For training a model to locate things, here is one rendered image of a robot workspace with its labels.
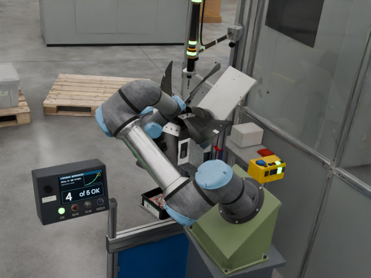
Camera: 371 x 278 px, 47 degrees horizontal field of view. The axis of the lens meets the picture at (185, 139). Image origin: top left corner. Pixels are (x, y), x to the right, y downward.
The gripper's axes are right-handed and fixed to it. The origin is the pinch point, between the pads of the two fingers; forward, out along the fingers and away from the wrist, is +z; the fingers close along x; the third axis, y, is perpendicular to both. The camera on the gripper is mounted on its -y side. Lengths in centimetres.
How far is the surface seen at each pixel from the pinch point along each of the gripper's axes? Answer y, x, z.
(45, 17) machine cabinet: 49, 554, 72
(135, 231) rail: -25.8, -29.4, 5.5
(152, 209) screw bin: -11.8, -14.9, 12.3
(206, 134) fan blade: 24.4, -14.4, -15.6
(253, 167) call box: 40.8, -27.0, 6.5
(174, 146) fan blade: 13.8, 4.4, -2.7
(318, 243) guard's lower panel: 71, -42, 73
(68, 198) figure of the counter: -46, -34, -32
